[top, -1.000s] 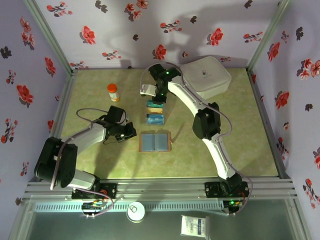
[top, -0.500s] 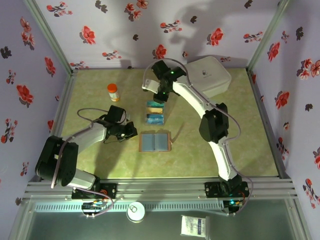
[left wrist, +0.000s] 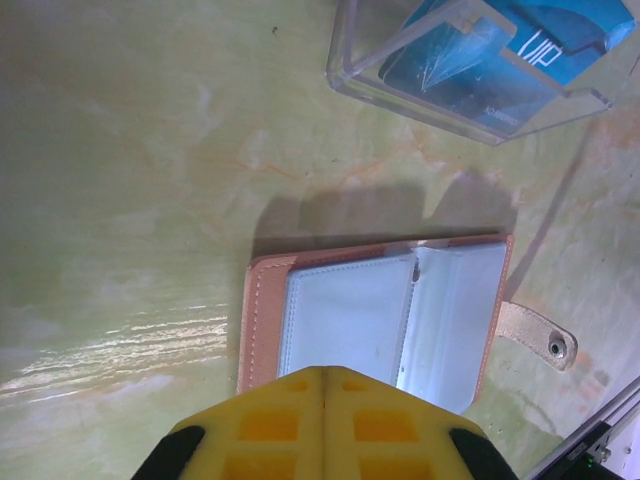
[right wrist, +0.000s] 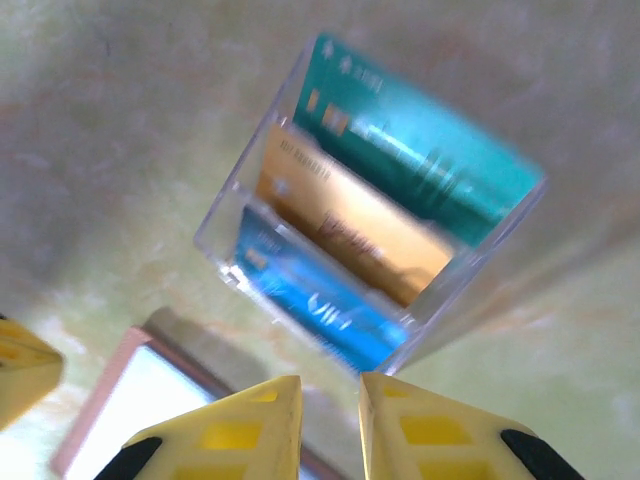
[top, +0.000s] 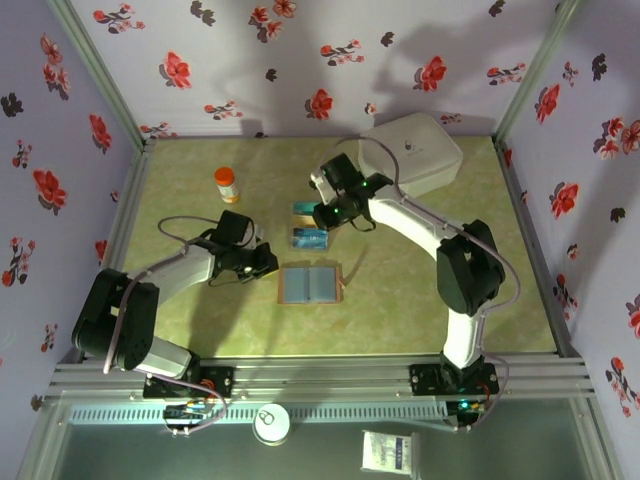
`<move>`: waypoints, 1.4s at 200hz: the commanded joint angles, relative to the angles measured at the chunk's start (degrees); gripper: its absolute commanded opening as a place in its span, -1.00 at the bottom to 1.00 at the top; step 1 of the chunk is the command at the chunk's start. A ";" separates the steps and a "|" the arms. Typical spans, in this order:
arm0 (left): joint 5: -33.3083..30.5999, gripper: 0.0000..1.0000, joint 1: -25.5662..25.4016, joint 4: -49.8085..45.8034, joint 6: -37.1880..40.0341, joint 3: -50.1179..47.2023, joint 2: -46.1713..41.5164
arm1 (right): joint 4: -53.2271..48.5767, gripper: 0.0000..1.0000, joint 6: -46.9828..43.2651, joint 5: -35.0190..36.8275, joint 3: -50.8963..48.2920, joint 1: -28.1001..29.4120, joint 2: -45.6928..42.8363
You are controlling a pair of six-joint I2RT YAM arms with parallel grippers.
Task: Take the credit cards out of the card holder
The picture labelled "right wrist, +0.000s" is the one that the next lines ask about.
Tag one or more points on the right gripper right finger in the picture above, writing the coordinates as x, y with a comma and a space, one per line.
440, 440

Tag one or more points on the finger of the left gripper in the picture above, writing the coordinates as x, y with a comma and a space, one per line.
25, 375

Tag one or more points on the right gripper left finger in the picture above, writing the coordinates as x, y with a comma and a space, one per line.
225, 440

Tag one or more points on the brown folding card holder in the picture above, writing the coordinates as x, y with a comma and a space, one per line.
150, 395

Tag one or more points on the blue credit card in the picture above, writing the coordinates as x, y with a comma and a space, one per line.
320, 305

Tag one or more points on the gold credit card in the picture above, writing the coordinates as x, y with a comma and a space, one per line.
360, 220

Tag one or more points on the teal credit card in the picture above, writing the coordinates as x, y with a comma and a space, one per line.
400, 165

